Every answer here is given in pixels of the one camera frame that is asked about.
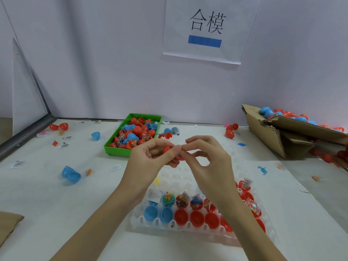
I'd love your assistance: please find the person's right hand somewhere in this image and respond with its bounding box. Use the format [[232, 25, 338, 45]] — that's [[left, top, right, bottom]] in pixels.
[[179, 135, 243, 209]]

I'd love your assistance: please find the person's left hand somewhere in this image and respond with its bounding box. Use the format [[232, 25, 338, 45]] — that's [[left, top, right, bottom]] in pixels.
[[116, 138, 183, 203]]

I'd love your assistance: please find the small capsule cluster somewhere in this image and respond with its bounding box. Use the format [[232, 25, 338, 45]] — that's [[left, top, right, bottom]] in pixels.
[[159, 127, 180, 139]]

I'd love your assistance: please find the cardboard box of capsules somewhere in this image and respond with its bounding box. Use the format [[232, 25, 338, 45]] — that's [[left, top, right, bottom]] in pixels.
[[242, 104, 348, 160]]

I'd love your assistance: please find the blue egg shell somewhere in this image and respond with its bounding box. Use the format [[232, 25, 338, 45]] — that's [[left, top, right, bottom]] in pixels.
[[61, 165, 82, 184]]

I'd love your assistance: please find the pile of finished eggs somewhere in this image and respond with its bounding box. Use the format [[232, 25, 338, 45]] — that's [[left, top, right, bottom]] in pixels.
[[259, 106, 348, 133]]

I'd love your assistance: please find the person's right forearm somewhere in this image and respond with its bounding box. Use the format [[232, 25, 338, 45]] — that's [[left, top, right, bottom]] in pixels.
[[220, 193, 286, 261]]

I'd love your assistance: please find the person's left forearm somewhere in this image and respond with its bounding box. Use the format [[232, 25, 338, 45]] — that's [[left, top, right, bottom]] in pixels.
[[50, 187, 149, 261]]

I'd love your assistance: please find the green plastic tray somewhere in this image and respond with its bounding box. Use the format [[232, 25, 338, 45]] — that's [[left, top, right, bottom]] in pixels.
[[104, 113, 163, 157]]

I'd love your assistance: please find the clear plastic egg tray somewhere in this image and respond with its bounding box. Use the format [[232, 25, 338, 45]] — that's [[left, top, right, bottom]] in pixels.
[[128, 140, 275, 245]]

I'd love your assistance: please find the clear triangular panel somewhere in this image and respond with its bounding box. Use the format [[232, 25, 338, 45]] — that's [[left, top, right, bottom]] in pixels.
[[12, 38, 50, 136]]

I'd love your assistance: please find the white paper sign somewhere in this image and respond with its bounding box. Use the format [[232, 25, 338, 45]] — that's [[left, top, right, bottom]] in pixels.
[[162, 0, 263, 65]]

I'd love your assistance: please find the flat brown cardboard sheet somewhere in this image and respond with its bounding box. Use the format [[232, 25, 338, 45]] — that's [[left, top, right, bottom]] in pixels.
[[0, 211, 25, 248]]

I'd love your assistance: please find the grey metal rail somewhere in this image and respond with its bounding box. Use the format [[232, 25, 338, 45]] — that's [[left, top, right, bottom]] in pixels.
[[0, 114, 56, 161]]

